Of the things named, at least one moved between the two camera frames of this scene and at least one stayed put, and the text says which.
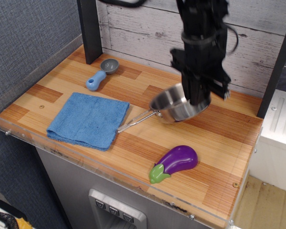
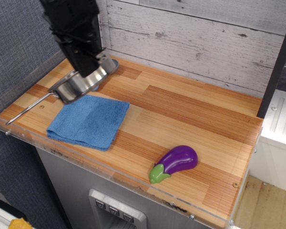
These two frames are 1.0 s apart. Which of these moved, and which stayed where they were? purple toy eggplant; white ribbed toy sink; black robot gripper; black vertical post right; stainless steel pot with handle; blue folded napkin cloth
Moved: black robot gripper; stainless steel pot with handle
Stayed: purple toy eggplant; blue folded napkin cloth; white ribbed toy sink; black vertical post right
